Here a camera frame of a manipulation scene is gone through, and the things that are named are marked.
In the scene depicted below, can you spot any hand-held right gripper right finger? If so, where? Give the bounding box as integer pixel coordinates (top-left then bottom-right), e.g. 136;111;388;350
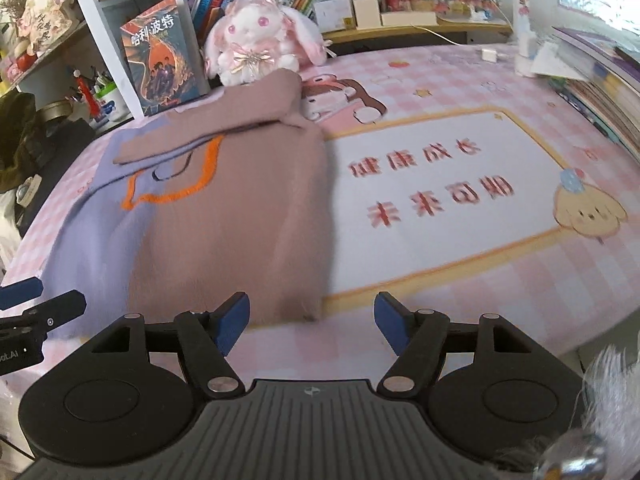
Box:
374;291;545;401

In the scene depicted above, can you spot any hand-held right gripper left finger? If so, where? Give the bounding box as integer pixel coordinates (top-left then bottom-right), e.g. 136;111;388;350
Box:
85;291;251;401

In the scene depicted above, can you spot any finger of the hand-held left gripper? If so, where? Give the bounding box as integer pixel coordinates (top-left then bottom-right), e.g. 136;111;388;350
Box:
0;277;45;311
0;290;87;341

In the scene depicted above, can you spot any purple and brown sweater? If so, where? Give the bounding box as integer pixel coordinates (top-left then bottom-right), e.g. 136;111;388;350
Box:
42;67;333;341

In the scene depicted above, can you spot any white wrist watch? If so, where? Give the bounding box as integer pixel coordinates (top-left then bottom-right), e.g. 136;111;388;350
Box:
14;174;44;206

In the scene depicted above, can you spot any dark brown jacket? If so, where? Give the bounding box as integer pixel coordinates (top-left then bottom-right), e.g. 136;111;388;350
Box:
0;92;96;193

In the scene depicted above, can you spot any round gold tin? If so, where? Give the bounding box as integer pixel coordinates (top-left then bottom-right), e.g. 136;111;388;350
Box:
37;101;76;124

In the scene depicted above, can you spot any pink checked cartoon desk mat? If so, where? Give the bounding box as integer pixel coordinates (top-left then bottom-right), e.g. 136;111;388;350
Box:
0;42;640;396

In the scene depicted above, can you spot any white jar with green lid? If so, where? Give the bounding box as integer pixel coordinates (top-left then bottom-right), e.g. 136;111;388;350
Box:
92;85;132;126

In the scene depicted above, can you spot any red tassel ornament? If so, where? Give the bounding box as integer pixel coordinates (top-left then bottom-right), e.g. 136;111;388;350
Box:
72;67;104;121

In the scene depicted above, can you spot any bunch of pens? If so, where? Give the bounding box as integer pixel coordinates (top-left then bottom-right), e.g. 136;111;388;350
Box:
67;67;120;106

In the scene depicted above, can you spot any fantasy novel with dragon cover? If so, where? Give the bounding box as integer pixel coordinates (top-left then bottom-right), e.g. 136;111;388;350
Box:
120;0;212;117

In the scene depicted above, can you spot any paper flower bouquet with sign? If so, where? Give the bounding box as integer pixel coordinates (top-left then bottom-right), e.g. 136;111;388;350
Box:
0;0;77;57

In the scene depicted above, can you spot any white wooden bookshelf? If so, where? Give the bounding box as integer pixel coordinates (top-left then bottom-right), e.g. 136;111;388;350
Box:
0;0;516;133

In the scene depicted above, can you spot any white pink plush bunny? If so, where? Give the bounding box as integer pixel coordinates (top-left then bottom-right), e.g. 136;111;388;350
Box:
202;0;333;87

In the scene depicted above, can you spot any flat white box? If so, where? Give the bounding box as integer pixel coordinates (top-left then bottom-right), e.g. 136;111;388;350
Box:
380;10;438;27

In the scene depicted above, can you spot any white square pen box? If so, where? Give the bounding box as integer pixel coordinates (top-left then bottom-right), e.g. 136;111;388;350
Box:
352;0;384;30

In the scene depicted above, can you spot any white memo pad box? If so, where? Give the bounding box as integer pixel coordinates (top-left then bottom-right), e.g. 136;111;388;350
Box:
312;0;357;33

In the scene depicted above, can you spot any stack of books and papers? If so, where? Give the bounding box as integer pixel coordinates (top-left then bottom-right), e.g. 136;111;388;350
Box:
530;25;640;158

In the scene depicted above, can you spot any white charging cable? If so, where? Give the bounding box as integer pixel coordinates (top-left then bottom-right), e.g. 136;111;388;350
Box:
410;24;486;55

